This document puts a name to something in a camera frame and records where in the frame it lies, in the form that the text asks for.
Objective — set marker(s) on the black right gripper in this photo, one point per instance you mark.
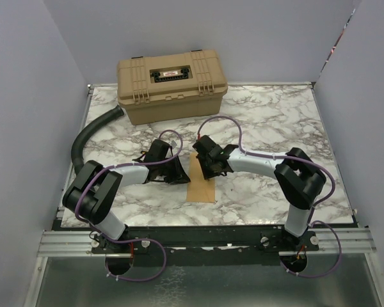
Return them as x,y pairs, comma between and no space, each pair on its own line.
207,173

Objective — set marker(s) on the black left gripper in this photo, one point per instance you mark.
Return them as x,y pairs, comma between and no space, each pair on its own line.
179,176

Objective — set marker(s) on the brown paper envelope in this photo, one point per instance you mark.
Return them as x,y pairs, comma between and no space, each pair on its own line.
199,190

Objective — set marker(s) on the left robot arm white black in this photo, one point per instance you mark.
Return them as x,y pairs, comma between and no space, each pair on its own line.
94,189

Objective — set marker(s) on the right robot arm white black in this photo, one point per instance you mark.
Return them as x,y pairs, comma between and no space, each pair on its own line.
300,180

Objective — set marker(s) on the tan plastic toolbox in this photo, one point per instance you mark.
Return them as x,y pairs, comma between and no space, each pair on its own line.
161,88

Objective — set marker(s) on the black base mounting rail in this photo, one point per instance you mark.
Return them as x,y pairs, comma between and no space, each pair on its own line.
184,245

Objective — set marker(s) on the aluminium extrusion frame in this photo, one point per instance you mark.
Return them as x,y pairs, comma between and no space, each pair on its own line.
273,117

